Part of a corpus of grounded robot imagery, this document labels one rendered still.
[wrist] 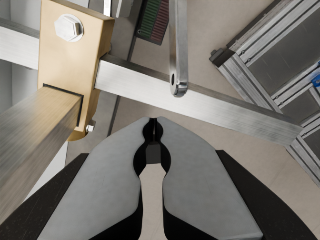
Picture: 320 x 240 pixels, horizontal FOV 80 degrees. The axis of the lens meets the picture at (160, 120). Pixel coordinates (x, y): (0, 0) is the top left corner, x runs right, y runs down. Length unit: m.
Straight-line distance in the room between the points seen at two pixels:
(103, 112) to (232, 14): 0.86
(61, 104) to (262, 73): 0.89
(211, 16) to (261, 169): 1.10
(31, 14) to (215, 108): 0.39
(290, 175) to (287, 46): 1.07
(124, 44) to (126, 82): 0.16
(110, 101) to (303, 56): 0.87
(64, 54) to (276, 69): 0.91
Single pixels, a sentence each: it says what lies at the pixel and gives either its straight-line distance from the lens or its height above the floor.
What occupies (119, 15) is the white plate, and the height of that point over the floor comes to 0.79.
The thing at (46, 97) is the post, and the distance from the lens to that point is 0.19.
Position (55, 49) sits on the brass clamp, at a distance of 0.20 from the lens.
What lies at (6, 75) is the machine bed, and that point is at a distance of 0.53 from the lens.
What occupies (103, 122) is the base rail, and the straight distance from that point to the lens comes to 0.41.
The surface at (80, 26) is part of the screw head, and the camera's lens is 0.19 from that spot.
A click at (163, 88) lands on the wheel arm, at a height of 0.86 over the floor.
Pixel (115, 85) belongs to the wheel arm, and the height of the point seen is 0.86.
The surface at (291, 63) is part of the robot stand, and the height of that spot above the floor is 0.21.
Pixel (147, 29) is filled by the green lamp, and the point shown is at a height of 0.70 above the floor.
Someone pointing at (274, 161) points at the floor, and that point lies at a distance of 1.63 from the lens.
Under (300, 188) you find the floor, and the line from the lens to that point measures 1.96.
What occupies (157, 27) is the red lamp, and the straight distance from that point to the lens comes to 0.34.
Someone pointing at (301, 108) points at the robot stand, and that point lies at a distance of 1.17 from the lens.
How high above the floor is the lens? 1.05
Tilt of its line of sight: 61 degrees down
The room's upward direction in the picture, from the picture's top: 178 degrees clockwise
